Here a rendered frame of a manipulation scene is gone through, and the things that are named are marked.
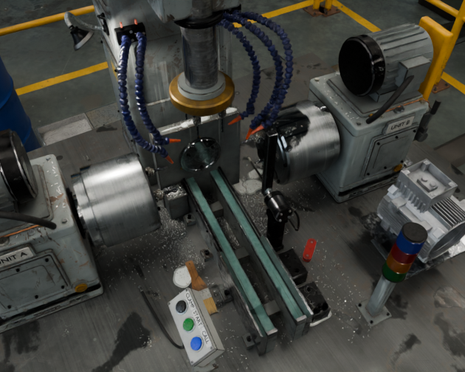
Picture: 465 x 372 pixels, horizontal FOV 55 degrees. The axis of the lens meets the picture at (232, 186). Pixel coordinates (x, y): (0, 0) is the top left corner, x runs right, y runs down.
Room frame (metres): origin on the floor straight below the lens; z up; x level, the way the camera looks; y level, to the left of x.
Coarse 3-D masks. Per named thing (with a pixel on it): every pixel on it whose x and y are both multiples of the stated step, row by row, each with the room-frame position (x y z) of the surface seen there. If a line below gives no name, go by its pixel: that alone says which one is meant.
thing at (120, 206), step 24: (96, 168) 0.87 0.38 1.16; (120, 168) 0.87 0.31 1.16; (144, 168) 0.95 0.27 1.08; (96, 192) 0.79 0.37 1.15; (120, 192) 0.80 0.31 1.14; (144, 192) 0.81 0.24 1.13; (96, 216) 0.73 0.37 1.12; (120, 216) 0.75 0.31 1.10; (144, 216) 0.77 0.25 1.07; (96, 240) 0.71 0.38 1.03; (120, 240) 0.73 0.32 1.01
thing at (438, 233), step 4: (388, 188) 0.87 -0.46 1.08; (392, 188) 0.86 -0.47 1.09; (396, 188) 0.86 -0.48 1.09; (392, 192) 0.85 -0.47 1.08; (396, 192) 0.85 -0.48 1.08; (380, 216) 0.85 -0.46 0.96; (440, 228) 0.72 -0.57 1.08; (432, 232) 0.71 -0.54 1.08; (436, 232) 0.70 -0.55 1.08; (440, 232) 0.70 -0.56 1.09; (444, 232) 0.70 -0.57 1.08; (436, 236) 0.70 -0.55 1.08; (440, 236) 0.69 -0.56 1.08; (460, 240) 0.77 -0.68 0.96; (456, 244) 0.76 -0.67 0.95; (424, 260) 0.69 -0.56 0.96; (428, 260) 0.70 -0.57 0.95
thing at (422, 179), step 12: (408, 168) 0.89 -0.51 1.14; (420, 168) 0.91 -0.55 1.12; (432, 168) 0.90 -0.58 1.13; (408, 180) 0.85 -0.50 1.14; (420, 180) 0.86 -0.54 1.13; (432, 180) 0.87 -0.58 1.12; (444, 180) 0.85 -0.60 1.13; (408, 192) 0.83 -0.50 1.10; (420, 192) 0.81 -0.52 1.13; (432, 192) 0.82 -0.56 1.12; (444, 192) 0.80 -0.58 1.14; (420, 204) 0.79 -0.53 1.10; (432, 204) 0.78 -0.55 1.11
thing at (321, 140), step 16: (288, 112) 1.11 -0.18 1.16; (304, 112) 1.11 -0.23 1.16; (320, 112) 1.11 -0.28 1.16; (272, 128) 1.06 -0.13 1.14; (288, 128) 1.04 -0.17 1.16; (304, 128) 1.05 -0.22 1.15; (320, 128) 1.06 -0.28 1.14; (336, 128) 1.08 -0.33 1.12; (256, 144) 1.16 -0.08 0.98; (288, 144) 1.00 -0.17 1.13; (304, 144) 1.01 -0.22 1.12; (320, 144) 1.02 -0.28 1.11; (336, 144) 1.05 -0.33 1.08; (288, 160) 0.97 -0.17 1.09; (304, 160) 0.98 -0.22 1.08; (320, 160) 1.00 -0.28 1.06; (336, 160) 1.05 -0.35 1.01; (288, 176) 0.96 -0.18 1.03; (304, 176) 0.99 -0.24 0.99
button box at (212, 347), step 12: (192, 300) 0.51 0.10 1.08; (192, 312) 0.48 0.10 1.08; (204, 312) 0.49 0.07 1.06; (180, 324) 0.46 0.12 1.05; (204, 324) 0.45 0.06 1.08; (180, 336) 0.43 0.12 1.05; (192, 336) 0.43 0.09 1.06; (204, 336) 0.42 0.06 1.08; (216, 336) 0.43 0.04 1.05; (204, 348) 0.39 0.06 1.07; (216, 348) 0.39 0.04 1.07; (192, 360) 0.37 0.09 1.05; (204, 360) 0.38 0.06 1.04
